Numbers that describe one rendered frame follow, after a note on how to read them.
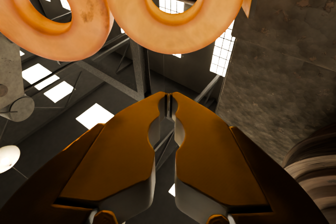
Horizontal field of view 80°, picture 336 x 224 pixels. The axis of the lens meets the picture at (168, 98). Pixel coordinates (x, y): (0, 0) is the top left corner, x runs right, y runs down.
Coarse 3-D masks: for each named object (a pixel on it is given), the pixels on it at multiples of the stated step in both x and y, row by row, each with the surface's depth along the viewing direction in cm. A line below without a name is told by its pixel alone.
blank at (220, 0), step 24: (120, 0) 23; (144, 0) 23; (216, 0) 22; (240, 0) 22; (120, 24) 25; (144, 24) 25; (168, 24) 25; (192, 24) 24; (216, 24) 24; (168, 48) 27; (192, 48) 27
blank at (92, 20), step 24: (0, 0) 23; (24, 0) 25; (72, 0) 23; (96, 0) 23; (0, 24) 25; (24, 24) 25; (48, 24) 27; (72, 24) 25; (96, 24) 25; (24, 48) 28; (48, 48) 28; (72, 48) 27; (96, 48) 27
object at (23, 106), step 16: (0, 32) 199; (0, 48) 203; (16, 48) 218; (0, 64) 208; (16, 64) 223; (0, 80) 212; (16, 80) 228; (0, 96) 192; (16, 96) 233; (0, 112) 214; (16, 112) 233
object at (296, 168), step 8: (312, 144) 47; (320, 144) 45; (328, 144) 43; (296, 152) 51; (304, 152) 47; (312, 152) 45; (320, 152) 43; (328, 152) 40; (288, 160) 54; (296, 160) 46; (304, 160) 44; (312, 160) 43; (320, 160) 41; (328, 160) 40; (288, 168) 48; (296, 168) 47; (304, 168) 45; (312, 168) 44; (320, 168) 43; (328, 168) 41; (296, 176) 48
